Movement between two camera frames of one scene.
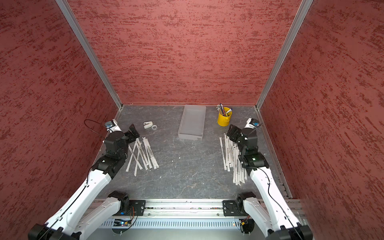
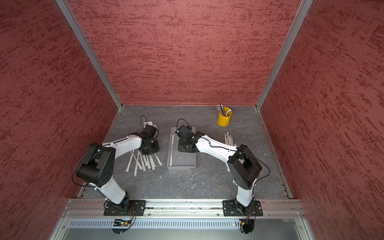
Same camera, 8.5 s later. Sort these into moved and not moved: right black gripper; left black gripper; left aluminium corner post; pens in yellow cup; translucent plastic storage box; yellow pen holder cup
Moved: left black gripper; right black gripper; translucent plastic storage box
Not moved: pens in yellow cup; yellow pen holder cup; left aluminium corner post
